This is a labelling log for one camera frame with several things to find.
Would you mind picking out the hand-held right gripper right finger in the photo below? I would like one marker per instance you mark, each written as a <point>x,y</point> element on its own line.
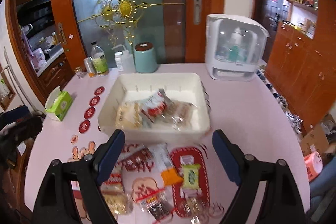
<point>225,155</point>

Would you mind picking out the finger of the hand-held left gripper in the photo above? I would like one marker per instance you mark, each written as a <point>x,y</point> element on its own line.
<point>18,112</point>
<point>29,127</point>

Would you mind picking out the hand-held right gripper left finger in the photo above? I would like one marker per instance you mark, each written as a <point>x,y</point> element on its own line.
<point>113,155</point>

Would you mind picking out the brown red snack packet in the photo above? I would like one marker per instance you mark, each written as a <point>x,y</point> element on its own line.
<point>136,161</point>

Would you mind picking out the red white cookie packet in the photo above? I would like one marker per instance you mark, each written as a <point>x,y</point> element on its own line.
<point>114,182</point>

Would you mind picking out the small white snack packet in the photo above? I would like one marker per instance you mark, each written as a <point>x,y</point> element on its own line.
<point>187,159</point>

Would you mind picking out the green yellow snack packet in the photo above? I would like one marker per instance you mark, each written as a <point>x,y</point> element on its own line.
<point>190,176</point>

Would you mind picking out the yellow cracker packet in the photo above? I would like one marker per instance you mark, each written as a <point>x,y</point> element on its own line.
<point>128,116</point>

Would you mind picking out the pale rice cracker packet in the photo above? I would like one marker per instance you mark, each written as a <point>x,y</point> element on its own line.
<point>116,203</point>

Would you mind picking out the orange white snack bar packet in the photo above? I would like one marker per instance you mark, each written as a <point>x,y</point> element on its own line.
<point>164,161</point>

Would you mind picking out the white plastic basket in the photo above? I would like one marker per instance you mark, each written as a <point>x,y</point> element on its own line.
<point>162,134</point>

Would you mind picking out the clear nut cake packet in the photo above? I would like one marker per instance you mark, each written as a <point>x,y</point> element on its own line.
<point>193,203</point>

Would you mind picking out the clear biscuit packet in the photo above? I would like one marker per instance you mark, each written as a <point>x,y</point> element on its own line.
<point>178,113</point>

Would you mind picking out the red silver foil snack packet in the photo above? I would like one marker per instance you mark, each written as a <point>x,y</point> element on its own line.
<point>155,108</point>

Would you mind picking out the clear packet dark snack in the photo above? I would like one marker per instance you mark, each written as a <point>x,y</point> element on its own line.
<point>155,205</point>

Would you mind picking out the green tissue box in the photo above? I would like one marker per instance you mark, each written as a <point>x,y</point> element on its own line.
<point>61,106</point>

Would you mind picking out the wooden kitchen counter cabinet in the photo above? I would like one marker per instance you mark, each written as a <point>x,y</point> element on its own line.
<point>55,71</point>

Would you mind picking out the pink white packet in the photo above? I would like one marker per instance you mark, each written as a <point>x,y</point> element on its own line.
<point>39,57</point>

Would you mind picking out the small glass jar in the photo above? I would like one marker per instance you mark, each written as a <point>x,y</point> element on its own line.
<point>79,73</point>

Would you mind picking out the row of shoes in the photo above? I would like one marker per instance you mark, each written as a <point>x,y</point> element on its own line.
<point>294,121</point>

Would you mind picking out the metal can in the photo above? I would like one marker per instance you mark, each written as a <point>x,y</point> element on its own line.
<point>90,66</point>

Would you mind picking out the pink plastic stool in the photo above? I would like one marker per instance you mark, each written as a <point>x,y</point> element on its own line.
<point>313,166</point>

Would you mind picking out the cardboard box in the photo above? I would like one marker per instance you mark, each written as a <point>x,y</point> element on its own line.
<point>315,140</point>

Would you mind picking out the glass bottle green label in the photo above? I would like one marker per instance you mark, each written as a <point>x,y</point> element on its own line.
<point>99,64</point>

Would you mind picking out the white squeeze bottle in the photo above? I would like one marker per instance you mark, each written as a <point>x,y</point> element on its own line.
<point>128,64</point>

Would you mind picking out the white pill bottle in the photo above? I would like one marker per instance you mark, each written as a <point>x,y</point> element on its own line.
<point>118,61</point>

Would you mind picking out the white sterilizer cabinet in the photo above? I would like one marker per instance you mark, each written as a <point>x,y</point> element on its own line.
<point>214,56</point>

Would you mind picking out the teal ceramic jar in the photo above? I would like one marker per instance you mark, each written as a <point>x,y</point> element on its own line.
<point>145,60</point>

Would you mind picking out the teal bottle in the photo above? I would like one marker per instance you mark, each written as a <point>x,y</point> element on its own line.
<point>235,54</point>

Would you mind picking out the person's jeans leg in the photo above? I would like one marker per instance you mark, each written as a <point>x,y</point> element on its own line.
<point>325,182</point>

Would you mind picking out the white baby bottle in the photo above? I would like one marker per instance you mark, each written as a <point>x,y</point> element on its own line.
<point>236,37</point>

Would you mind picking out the dark entrance door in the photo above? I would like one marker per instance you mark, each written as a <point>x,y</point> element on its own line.
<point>270,14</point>

